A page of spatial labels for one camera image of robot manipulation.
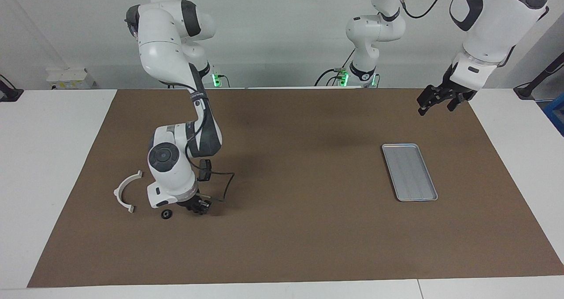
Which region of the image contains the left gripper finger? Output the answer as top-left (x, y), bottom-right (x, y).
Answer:
top-left (417, 84), bottom-right (443, 116)
top-left (446, 93), bottom-right (464, 112)

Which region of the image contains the silver metal tray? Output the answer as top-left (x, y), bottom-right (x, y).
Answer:
top-left (381, 143), bottom-right (439, 202)

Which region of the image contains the black slanted stand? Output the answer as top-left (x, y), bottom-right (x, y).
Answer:
top-left (513, 52), bottom-right (564, 100)

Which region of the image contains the blue object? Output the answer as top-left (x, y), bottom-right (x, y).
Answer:
top-left (543, 92), bottom-right (564, 137)

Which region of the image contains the brown table mat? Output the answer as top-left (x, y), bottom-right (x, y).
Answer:
top-left (27, 88), bottom-right (564, 288)

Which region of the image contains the white box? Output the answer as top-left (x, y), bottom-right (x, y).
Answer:
top-left (46, 67), bottom-right (98, 91)

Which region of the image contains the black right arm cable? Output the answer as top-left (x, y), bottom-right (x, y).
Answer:
top-left (156, 80), bottom-right (235, 203)

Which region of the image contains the white semicircular bracket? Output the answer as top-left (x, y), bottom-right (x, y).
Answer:
top-left (113, 170), bottom-right (144, 214)

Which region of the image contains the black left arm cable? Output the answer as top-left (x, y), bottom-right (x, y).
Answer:
top-left (397, 0), bottom-right (452, 19)

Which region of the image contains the black arm base cable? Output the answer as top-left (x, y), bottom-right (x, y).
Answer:
top-left (314, 48), bottom-right (355, 87)

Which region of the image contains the black stand with cable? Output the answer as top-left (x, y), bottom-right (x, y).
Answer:
top-left (0, 74), bottom-right (24, 103)

